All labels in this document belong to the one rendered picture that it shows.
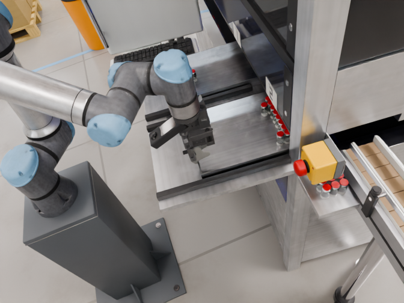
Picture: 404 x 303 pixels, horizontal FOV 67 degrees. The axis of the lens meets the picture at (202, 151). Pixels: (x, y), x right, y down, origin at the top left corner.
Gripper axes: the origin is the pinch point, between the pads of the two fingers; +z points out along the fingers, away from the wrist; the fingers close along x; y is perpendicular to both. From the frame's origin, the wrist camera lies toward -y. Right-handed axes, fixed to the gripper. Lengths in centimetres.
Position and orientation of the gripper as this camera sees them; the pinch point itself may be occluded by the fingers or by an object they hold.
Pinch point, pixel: (193, 160)
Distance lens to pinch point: 91.3
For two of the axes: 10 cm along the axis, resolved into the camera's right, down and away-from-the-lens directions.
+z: 1.8, 6.2, 7.7
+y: 9.6, -2.8, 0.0
